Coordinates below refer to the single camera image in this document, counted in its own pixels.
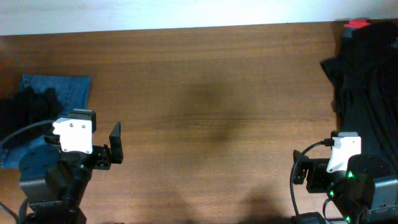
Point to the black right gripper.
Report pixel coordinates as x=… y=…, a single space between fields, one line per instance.
x=316 y=167

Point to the black t-shirt with white logo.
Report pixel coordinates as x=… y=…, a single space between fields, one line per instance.
x=25 y=108

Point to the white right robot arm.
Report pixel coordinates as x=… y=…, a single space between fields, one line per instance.
x=364 y=193

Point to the red object at corner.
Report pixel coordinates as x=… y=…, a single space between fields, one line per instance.
x=356 y=24

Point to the folded blue denim jeans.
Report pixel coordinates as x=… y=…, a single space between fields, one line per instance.
x=73 y=94

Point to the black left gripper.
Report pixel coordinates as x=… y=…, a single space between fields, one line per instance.
x=105 y=154

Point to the pile of black clothes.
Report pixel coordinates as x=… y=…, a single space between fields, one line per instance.
x=364 y=77

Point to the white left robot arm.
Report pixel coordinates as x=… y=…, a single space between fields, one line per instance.
x=54 y=180

